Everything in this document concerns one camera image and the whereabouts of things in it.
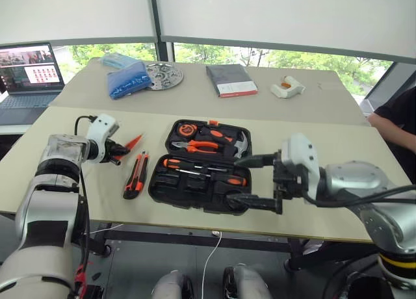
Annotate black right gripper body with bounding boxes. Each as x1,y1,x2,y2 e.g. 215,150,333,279
272,149,305,202

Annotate light blue plastic package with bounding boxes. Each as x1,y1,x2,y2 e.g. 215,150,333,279
101,52,138,69

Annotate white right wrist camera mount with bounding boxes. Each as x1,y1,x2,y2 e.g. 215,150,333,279
280,133,326,200

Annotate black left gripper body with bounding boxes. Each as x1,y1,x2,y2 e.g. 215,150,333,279
101,139,124,164

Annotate grey rounded robot leg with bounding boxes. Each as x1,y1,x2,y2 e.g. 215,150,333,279
222,263,273,299
151,269,195,299

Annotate orange black utility knife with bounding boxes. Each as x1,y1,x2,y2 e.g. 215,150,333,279
122,151,150,201

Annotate white roller blind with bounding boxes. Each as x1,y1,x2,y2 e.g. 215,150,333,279
0,0,159,47
153,0,416,65

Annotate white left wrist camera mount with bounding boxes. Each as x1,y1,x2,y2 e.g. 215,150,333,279
86,114,120,164

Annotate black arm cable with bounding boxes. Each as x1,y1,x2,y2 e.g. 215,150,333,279
74,115,98,136
302,183,416,209

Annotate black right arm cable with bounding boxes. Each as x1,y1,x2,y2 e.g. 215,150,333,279
302,183,416,209

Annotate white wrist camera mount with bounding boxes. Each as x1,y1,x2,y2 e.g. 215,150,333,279
280,133,326,200
86,114,120,164

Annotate dark window frame post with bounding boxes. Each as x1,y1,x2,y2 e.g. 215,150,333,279
148,0,177,63

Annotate orange black tape measure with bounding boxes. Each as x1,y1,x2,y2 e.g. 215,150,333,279
177,123,196,138

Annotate claw hammer orange black handle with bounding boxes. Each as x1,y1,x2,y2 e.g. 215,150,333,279
207,127,251,160

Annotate red wire bundle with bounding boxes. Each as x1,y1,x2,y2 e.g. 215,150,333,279
73,261,88,292

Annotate round perforated metal plate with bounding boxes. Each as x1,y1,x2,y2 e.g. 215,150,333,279
144,61,185,92

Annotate black table frame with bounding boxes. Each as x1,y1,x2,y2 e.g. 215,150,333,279
84,227,322,274

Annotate orange handled pliers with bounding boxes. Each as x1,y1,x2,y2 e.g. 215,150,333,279
170,138,220,155

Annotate long screwdriver orange black handle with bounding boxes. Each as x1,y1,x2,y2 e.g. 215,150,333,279
162,158,229,174

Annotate white hanging cable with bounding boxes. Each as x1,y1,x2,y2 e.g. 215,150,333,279
200,229,224,299

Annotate dark grey flat box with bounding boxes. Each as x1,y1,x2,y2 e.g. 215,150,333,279
205,64,259,99

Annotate black plastic tool case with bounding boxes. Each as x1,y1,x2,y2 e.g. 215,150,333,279
147,118,254,216

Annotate open grey laptop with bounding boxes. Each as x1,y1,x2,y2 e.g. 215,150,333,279
0,42,66,126

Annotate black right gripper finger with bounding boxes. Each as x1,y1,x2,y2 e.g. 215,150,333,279
226,193,283,215
234,152,282,169

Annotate orange pointed hand tool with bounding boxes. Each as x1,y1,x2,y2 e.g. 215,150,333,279
114,133,144,157

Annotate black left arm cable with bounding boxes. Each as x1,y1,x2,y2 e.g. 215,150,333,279
74,115,98,136

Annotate white plastic clamp device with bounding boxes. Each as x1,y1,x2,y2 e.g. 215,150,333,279
270,75,307,100

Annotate person in black shirt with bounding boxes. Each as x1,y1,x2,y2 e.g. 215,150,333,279
366,85,416,184

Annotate blue plastic bag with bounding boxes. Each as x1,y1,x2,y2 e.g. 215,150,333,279
107,59,154,101

